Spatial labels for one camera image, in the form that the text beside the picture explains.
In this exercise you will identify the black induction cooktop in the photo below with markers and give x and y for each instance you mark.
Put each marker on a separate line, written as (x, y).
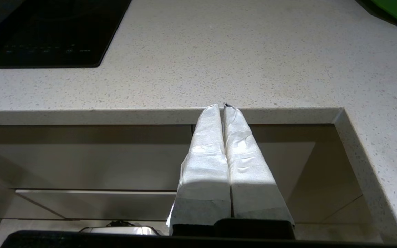
(47, 31)

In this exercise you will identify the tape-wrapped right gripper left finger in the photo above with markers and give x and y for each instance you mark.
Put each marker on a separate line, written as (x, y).
(205, 172)

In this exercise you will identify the grey robot chassis cover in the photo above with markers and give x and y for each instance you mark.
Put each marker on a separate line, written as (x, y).
(133, 230)

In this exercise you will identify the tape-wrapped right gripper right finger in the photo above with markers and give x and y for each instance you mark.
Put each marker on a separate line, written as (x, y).
(250, 179)

